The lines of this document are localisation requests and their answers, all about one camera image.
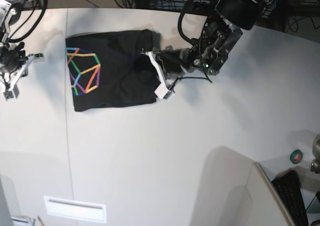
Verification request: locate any silver metal cylinder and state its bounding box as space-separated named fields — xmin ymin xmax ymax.
xmin=310 ymin=139 xmax=320 ymax=175

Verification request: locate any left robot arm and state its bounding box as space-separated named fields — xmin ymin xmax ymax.
xmin=145 ymin=0 xmax=274 ymax=100

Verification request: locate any black keyboard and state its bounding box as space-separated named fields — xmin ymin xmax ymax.
xmin=272 ymin=170 xmax=309 ymax=226

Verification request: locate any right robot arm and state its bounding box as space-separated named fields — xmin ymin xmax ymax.
xmin=0 ymin=0 xmax=48 ymax=101

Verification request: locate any black t-shirt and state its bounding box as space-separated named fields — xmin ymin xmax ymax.
xmin=65 ymin=29 xmax=160 ymax=112

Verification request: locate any green tape roll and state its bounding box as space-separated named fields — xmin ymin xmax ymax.
xmin=289 ymin=149 xmax=304 ymax=165

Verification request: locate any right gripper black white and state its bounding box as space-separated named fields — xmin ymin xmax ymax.
xmin=0 ymin=41 xmax=44 ymax=101

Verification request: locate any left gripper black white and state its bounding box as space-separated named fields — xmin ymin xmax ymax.
xmin=139 ymin=45 xmax=193 ymax=101

